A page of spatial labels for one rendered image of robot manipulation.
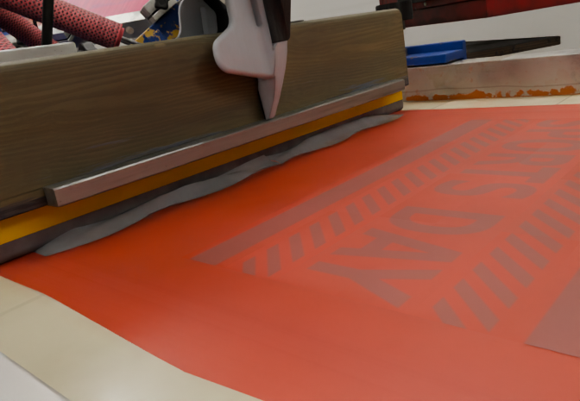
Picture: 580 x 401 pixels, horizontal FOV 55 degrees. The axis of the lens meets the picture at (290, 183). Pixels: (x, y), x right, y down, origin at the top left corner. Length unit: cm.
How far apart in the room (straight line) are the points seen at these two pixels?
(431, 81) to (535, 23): 181
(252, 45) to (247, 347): 24
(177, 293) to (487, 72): 43
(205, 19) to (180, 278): 24
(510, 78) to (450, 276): 39
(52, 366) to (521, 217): 19
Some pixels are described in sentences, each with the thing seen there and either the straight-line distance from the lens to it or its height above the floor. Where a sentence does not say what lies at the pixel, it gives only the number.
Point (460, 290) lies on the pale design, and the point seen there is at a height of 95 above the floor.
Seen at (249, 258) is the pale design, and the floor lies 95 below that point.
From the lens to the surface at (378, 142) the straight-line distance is 44.
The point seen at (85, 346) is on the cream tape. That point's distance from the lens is 21.
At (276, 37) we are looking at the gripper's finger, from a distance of 38.
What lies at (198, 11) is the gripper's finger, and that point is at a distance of 43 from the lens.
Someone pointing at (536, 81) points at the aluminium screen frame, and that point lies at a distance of 57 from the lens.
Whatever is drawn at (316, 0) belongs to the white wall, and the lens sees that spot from 293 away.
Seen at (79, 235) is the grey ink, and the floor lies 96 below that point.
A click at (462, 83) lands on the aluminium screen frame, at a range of 60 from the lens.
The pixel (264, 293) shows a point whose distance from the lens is 21.
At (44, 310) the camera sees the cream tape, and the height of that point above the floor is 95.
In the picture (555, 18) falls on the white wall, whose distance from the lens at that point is 239.
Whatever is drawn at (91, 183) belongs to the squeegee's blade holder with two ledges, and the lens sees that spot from 31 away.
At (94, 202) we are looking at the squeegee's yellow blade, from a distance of 34.
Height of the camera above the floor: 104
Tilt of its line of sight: 15 degrees down
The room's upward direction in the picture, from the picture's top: 9 degrees counter-clockwise
